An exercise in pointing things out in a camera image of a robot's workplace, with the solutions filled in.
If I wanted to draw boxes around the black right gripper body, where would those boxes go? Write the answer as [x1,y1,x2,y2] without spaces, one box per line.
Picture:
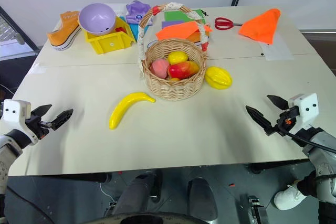
[272,105,300,136]

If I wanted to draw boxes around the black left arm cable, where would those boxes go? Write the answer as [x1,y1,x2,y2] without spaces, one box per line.
[5,186,51,224]

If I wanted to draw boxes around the orange paper sheet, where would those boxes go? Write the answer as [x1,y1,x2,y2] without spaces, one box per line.
[155,21,213,42]

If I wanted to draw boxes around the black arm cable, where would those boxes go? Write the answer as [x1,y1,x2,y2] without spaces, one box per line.
[5,186,51,224]
[277,118,336,154]

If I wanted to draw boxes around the yellow plastic storage bin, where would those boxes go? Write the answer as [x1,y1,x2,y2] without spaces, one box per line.
[84,16,137,56]

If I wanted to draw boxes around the red yellow toy mango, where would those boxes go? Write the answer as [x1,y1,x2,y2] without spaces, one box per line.
[167,60,200,80]

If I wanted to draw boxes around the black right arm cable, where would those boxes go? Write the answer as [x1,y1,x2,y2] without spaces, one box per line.
[277,118,336,154]

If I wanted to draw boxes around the orange cloth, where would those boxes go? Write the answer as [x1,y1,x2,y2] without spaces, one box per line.
[238,7,282,45]

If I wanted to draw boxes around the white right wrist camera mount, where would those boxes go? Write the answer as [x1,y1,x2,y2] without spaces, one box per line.
[287,93,319,131]

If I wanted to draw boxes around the green paper sheet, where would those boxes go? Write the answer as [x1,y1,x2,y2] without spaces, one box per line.
[163,8,206,26]

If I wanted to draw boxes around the yellow toy lemon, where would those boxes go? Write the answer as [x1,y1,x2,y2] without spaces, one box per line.
[167,50,190,66]

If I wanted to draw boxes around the orange canvas sneaker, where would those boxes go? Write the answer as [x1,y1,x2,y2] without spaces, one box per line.
[47,10,83,52]

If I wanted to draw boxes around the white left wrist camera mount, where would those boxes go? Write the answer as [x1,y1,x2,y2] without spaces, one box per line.
[2,99,40,145]

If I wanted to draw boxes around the black metal floor stand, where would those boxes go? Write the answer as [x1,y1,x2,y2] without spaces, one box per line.
[246,194,270,224]

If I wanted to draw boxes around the red handled scissors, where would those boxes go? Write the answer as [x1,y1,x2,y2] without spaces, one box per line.
[214,17,244,30]

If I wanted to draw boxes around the purple plastic bowl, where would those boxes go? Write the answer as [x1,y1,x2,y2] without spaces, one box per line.
[78,3,117,36]

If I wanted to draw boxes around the dark rounded robot leg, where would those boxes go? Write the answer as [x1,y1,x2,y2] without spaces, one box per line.
[187,176,219,222]

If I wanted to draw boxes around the yellow toy banana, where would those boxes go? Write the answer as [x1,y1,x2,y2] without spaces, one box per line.
[109,91,156,131]

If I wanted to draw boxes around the teal blue sheet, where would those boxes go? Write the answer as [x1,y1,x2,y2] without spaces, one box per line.
[129,20,153,42]

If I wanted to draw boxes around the wicker basket with handle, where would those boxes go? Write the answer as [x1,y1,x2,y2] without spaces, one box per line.
[138,2,213,102]

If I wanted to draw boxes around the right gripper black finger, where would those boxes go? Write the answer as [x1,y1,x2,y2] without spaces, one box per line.
[245,105,277,136]
[266,94,290,111]

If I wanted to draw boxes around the purple paper sheet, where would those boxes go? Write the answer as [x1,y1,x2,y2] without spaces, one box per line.
[161,20,185,30]

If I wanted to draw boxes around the grey rounded robot leg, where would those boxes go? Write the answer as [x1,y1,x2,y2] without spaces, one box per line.
[112,169,163,217]

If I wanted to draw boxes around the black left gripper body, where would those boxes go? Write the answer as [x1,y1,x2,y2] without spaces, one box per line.
[25,114,54,141]

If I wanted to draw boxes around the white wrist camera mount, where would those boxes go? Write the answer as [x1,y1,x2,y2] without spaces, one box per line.
[2,99,40,145]
[287,93,319,131]

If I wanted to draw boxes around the yellow toy starfruit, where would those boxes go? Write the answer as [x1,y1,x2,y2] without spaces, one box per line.
[204,66,234,90]

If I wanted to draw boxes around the black window frame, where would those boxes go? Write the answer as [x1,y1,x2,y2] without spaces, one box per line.
[0,5,40,52]

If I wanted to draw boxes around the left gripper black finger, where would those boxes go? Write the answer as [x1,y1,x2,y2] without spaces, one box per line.
[50,108,74,131]
[31,104,53,119]

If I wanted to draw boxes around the pink toy peach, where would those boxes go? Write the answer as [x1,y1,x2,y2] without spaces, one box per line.
[150,59,170,79]

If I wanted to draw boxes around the white sneaker of bystander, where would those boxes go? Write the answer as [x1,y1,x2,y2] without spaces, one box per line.
[273,180,308,211]

